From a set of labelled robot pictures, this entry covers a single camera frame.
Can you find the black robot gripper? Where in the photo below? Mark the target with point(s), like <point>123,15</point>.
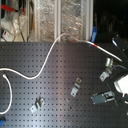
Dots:
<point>119,84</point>

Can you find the black perforated board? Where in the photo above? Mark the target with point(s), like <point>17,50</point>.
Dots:
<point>50,70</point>

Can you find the blue object at top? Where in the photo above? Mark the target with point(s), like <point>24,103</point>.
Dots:
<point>94,33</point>

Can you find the blue object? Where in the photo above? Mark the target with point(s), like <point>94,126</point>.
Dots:
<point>2,120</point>
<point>94,33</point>

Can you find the clear plastic bin right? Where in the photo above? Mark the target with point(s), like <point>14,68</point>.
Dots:
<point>77,18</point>

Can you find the clear plastic bin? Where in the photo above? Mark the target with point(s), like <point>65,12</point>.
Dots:
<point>44,20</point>
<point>77,18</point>

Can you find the clear plastic bin left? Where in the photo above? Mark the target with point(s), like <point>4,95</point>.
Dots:
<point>44,20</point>

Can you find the blue object bottom left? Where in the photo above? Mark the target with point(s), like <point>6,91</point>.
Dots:
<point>2,120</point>

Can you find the metal cable clip right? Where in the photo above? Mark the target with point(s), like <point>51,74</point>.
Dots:
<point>106,73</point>

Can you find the metal cable clip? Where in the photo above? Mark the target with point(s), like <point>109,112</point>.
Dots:
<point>76,87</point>
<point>37,105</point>
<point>106,73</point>

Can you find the metal cable clip middle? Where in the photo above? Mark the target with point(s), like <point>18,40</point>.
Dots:
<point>76,87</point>

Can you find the metal cable clip left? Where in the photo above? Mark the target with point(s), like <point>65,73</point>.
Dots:
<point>37,105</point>

